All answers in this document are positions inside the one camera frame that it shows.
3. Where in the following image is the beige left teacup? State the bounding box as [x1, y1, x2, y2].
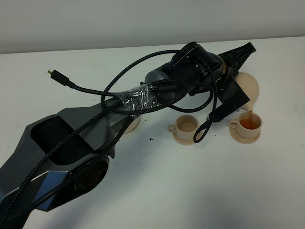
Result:
[167, 114, 199, 134]

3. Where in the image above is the beige teapot saucer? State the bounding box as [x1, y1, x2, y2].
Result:
[123, 117, 141, 135]

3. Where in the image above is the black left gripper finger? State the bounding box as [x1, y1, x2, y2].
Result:
[223, 42, 256, 77]

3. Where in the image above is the beige teacup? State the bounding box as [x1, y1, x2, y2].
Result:
[228, 112, 263, 138]
[167, 114, 199, 134]

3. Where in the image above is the beige ceramic teapot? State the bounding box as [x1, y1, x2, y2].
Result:
[236, 72, 259, 112]

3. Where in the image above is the beige left cup saucer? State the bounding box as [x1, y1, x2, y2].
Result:
[172, 127, 197, 146]

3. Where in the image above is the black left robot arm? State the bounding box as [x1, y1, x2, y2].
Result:
[0, 42, 255, 229]

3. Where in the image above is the beige cup saucer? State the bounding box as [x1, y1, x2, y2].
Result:
[172, 127, 197, 146]
[229, 128, 261, 144]

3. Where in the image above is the beige right cup saucer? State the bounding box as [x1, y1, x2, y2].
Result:
[229, 128, 261, 144]

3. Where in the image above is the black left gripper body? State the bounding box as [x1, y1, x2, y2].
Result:
[214, 53, 237, 90]

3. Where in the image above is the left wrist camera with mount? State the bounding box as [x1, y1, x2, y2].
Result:
[212, 77, 250, 123]

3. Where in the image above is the beige right teacup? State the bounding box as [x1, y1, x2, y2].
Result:
[228, 112, 263, 138]

